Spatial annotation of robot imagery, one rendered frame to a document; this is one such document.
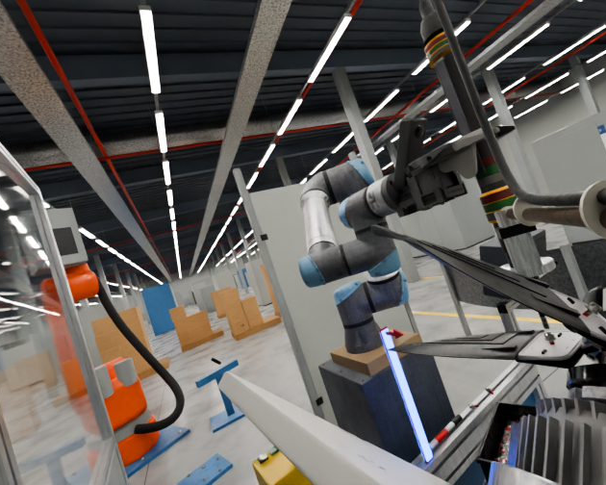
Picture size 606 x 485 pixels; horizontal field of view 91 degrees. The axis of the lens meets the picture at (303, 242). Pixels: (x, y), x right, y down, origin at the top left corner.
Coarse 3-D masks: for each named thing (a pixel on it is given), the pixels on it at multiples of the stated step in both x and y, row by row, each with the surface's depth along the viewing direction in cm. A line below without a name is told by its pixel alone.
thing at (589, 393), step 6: (570, 390) 35; (576, 390) 34; (582, 390) 34; (588, 390) 32; (594, 390) 32; (600, 390) 31; (570, 396) 35; (576, 396) 34; (582, 396) 33; (588, 396) 32; (594, 396) 31; (600, 396) 31; (600, 402) 32
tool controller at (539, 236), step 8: (536, 232) 107; (544, 232) 109; (496, 240) 108; (536, 240) 104; (544, 240) 108; (480, 248) 105; (488, 248) 103; (496, 248) 100; (544, 248) 109; (480, 256) 106; (488, 256) 104; (496, 256) 101; (504, 256) 99; (544, 256) 109; (496, 264) 102; (504, 264) 100; (488, 288) 107; (496, 296) 105; (504, 296) 103
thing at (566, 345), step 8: (568, 336) 43; (576, 336) 42; (528, 344) 45; (536, 344) 44; (544, 344) 43; (560, 344) 42; (568, 344) 41; (576, 344) 40; (520, 352) 43; (528, 352) 43; (536, 352) 42; (552, 352) 40; (560, 352) 40; (568, 352) 38; (552, 360) 39; (560, 360) 38
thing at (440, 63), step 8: (440, 64) 43; (440, 72) 44; (448, 80) 43; (448, 88) 43; (448, 96) 44; (456, 96) 43; (456, 104) 43; (456, 112) 43; (464, 120) 43; (464, 128) 43; (480, 160) 42; (480, 168) 43
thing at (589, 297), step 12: (600, 288) 38; (588, 300) 39; (600, 300) 37; (600, 312) 36; (588, 348) 37; (600, 348) 35; (600, 360) 35; (576, 372) 34; (588, 372) 33; (600, 372) 32; (576, 384) 35; (588, 384) 34; (600, 384) 32
